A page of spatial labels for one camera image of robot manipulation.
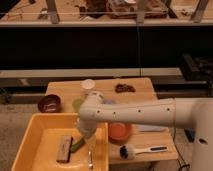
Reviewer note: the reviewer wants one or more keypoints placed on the green plastic cup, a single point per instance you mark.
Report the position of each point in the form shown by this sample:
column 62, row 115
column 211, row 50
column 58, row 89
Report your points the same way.
column 76, row 104

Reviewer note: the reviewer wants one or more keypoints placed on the white dish brush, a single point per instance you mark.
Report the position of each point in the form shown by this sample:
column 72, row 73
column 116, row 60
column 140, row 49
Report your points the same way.
column 129, row 152

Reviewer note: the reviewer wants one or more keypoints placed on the grey cloth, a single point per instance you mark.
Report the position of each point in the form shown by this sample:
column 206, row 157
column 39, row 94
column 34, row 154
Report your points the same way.
column 148, row 128

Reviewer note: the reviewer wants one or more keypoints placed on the dark red bowl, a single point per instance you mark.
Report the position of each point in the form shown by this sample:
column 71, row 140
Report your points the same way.
column 49, row 104

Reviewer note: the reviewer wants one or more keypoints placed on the orange bowl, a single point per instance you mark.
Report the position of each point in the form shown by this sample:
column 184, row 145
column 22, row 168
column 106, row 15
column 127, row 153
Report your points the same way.
column 119, row 132

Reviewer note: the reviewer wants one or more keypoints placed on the white paper cup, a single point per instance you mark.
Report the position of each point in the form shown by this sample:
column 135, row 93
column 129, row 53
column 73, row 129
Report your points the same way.
column 88, row 85

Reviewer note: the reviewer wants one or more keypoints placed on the blue sponge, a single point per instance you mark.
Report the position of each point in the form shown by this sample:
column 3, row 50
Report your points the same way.
column 108, row 101

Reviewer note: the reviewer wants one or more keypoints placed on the green pepper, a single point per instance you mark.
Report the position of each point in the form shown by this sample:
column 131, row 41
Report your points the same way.
column 75, row 147

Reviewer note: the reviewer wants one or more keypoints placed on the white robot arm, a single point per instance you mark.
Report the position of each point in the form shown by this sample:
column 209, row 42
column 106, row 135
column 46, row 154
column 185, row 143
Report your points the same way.
column 194, row 113

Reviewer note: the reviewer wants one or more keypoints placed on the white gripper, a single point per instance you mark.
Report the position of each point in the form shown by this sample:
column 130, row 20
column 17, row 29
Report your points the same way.
column 86, row 128

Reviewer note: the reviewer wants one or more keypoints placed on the brown sponge block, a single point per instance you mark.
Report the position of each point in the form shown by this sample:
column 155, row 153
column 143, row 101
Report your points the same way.
column 64, row 149

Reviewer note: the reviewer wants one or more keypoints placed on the silver fork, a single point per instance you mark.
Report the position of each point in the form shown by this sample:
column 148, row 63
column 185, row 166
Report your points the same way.
column 90, row 160

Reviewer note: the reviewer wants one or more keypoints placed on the black box on shelf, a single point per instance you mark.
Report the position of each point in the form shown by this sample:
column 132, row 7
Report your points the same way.
column 196, row 68

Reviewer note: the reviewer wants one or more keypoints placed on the yellow plastic bin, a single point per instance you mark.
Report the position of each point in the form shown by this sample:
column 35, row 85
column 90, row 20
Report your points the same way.
column 41, row 142

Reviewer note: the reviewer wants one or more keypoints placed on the brown food pile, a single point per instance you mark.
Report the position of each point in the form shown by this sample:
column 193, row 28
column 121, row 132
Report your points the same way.
column 120, row 88

